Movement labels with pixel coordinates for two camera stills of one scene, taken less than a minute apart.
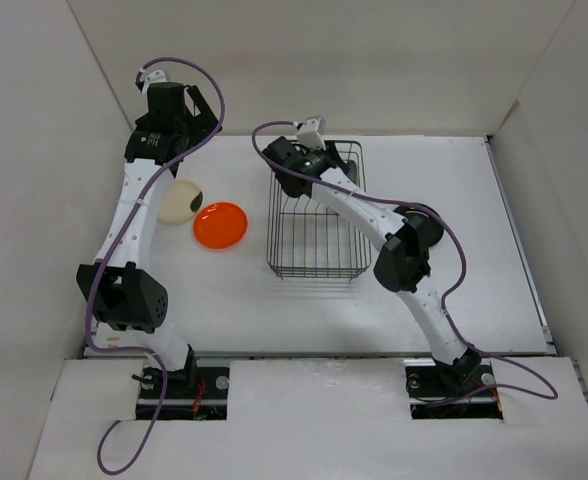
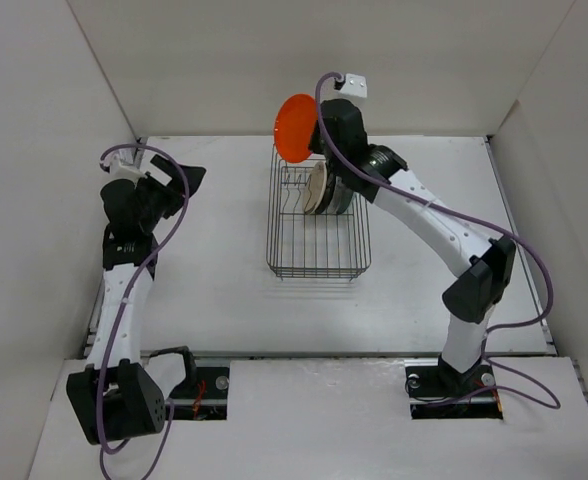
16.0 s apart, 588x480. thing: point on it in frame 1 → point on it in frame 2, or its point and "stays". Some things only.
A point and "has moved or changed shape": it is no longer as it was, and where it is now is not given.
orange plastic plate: (220, 225) → (294, 121)
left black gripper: (203, 121) → (172, 194)
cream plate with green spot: (181, 201) has moved or changed shape
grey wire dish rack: (308, 240) stays
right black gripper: (332, 153) → (315, 143)
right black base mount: (466, 390) stays
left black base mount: (197, 392) stays
